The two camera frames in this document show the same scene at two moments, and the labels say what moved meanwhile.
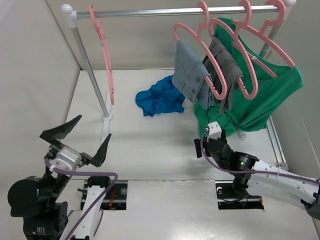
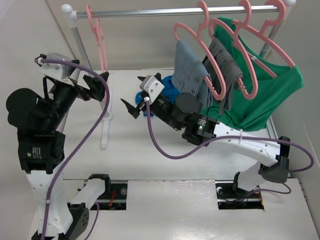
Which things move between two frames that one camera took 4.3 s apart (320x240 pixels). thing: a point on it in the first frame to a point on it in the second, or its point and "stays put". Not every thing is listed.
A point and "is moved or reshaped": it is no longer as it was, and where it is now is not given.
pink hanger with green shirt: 260,34 stays put
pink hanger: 97,22 is moved or reshaped
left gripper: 62,130 to 97,86
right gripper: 197,142 to 135,112
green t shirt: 262,87 stays put
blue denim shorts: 189,75 stays put
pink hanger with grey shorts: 235,33 stays put
